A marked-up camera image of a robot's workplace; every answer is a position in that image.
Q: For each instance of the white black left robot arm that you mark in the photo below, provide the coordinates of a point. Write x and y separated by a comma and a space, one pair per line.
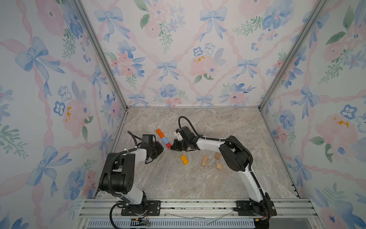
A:
117, 178

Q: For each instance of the small orange block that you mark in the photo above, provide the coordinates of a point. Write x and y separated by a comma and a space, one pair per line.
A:
160, 134

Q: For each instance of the light blue block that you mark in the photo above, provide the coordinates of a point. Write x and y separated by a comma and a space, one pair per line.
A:
165, 140

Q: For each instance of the short yellow block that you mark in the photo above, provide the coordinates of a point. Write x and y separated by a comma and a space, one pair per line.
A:
184, 159

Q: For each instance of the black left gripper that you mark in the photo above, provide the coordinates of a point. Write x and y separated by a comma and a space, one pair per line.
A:
160, 149

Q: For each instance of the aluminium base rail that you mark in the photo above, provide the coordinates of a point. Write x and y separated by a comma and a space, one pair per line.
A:
198, 214

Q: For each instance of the aluminium corner post left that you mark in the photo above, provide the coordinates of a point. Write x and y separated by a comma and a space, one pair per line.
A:
85, 21

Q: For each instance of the long natural wood block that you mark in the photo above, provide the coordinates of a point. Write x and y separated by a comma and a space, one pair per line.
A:
204, 161

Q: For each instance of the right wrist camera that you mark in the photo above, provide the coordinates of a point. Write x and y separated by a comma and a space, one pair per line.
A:
178, 135

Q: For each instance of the small natural wood cube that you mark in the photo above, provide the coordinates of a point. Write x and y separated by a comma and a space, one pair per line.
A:
219, 166

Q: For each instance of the aluminium corner post right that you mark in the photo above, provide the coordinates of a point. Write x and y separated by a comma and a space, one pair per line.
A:
304, 33

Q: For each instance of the aluminium corner post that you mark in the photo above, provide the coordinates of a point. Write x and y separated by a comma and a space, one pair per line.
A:
85, 21
304, 33

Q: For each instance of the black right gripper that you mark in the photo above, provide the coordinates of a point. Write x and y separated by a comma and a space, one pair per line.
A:
176, 146

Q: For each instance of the tilted natural wood block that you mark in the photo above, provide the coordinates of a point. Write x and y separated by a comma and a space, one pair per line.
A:
218, 156

